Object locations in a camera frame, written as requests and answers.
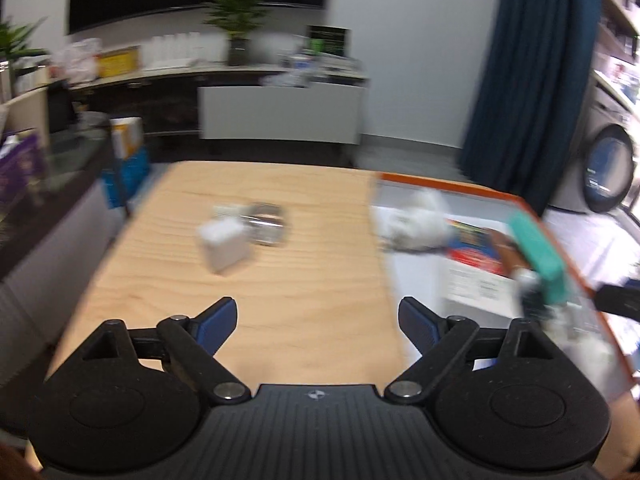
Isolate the cream storage box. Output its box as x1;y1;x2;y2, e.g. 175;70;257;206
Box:
0;80;51;136

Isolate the black box-shaped object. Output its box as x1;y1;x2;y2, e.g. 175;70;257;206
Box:
47;82;76;133

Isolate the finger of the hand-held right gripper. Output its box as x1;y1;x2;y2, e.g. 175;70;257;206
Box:
594;284;640;322

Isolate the white box yellow tape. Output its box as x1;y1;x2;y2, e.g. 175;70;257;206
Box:
109;116;145;158

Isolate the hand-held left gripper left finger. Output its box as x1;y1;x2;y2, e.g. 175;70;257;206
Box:
82;296;251;403

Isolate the teal bandage box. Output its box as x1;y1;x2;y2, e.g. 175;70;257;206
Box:
507;211;571;306

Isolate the white charger cube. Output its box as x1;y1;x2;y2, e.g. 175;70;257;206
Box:
196;214;252;276

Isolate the small black box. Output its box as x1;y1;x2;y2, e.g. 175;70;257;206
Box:
520;280;556;321

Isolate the brown tube with white cap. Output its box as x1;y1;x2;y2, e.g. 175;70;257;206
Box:
487;230;533;283

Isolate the red box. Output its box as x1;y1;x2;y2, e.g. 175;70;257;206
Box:
447;251;508;277

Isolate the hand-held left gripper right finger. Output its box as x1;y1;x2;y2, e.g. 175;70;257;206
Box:
384;296;558;403

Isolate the large leafy potted plant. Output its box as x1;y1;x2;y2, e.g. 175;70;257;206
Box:
0;17;48;61

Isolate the dark glass-top side table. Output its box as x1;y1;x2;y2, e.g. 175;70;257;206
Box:
0;112;131;401

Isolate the steel tumbler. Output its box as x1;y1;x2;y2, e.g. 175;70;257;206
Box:
0;57;13;106

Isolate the white plug-in vaporizer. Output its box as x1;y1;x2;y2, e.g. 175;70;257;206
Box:
374;210;451;253

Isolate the white rectangular carton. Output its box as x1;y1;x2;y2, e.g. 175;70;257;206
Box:
445;265;521;311

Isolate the blue curtain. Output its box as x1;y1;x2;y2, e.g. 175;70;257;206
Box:
460;0;603;216

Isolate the black green product box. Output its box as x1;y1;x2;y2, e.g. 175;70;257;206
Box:
306;25;351;58

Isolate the white plastic bag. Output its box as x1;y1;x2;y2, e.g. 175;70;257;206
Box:
52;40;98;85

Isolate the purple tin box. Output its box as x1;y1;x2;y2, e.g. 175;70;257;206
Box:
0;132;48;211

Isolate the clear acrylic organiser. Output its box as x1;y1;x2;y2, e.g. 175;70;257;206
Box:
287;52;366;78

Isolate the blue plastic bag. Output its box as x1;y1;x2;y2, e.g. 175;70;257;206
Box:
100;150;151;208

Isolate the wooden wall shelf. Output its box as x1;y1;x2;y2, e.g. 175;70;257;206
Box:
597;0;640;86

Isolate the television cabinet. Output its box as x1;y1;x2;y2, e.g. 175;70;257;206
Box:
65;62;371;146

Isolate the washing machine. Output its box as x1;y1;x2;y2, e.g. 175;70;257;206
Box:
547;72;640;216

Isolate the potted plant in dark vase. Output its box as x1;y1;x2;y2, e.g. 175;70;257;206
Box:
202;0;281;67

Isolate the orange cardboard box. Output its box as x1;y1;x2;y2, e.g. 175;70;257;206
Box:
367;172;640;401

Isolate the clear plastic bag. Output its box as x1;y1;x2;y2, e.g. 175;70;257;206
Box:
260;72;313;88

